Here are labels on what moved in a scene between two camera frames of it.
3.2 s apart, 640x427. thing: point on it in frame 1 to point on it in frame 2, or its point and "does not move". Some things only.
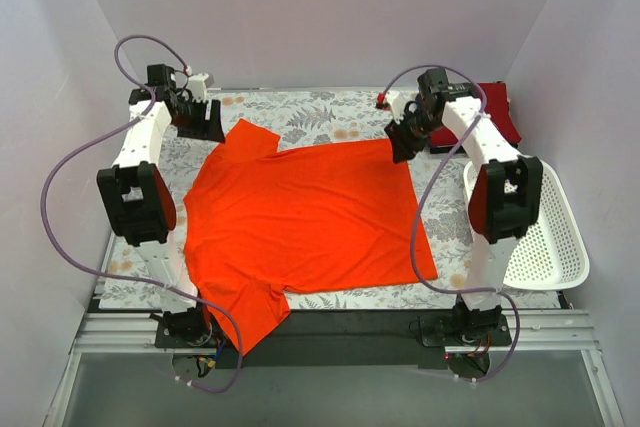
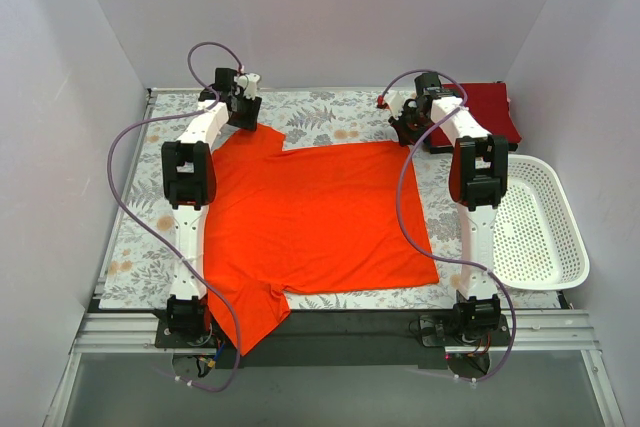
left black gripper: x=198 y=114 to x=245 y=114
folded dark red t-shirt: x=496 y=102 does not move
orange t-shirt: x=259 y=223 does not move
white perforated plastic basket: x=553 y=254 does not move
